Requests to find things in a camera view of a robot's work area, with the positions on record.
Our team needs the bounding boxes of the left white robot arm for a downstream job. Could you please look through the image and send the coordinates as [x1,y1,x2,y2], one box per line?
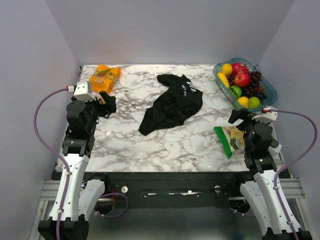
[38,91,117,240]

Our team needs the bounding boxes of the green chips bag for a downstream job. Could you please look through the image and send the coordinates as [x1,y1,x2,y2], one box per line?
[213,125,276,160]

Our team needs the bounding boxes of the orange snack bag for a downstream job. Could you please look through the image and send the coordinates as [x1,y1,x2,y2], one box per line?
[89,64,121,94]

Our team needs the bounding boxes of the small yellow lemon front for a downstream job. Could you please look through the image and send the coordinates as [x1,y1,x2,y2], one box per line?
[237,96,249,109]

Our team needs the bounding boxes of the dark purple grape bunch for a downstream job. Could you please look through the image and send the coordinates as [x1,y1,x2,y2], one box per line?
[227,71,267,101]

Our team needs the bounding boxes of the red apple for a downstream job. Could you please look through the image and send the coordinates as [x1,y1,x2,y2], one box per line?
[234,72,250,88]

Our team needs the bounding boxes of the black printed t-shirt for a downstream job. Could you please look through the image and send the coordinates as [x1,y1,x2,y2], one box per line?
[138,74,203,136]

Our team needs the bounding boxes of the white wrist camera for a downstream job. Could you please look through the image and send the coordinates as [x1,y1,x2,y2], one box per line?
[252,111,278,125]
[73,80,98,102]

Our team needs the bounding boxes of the yellow banana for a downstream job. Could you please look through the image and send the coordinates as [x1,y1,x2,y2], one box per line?
[217,72,230,89]

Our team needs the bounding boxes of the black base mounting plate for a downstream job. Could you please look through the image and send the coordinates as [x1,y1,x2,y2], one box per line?
[80,171,254,209]

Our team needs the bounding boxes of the red dragon fruit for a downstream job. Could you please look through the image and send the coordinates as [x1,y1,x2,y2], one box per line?
[231,62,249,76]

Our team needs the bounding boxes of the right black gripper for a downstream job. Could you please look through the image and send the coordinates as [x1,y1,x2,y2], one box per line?
[228,107,270,151]

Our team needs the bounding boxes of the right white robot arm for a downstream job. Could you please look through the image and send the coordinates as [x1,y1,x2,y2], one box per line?
[228,106,312,240]

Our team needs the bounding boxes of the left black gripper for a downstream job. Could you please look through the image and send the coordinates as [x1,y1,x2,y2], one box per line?
[79,90,117,133]

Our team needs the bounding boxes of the yellow lemon in basket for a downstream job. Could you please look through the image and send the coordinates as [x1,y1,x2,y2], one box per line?
[221,63,233,76]

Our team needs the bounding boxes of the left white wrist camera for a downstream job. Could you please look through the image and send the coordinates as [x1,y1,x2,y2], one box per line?
[73,80,98,102]

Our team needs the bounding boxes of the teal plastic fruit basket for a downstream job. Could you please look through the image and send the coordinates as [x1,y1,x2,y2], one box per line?
[213,58,277,113]

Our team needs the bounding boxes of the lime green fruit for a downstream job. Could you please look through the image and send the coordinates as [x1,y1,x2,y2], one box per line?
[248,96,261,109]

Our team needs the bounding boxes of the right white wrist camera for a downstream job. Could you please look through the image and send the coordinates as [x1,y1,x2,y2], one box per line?
[252,111,278,125]

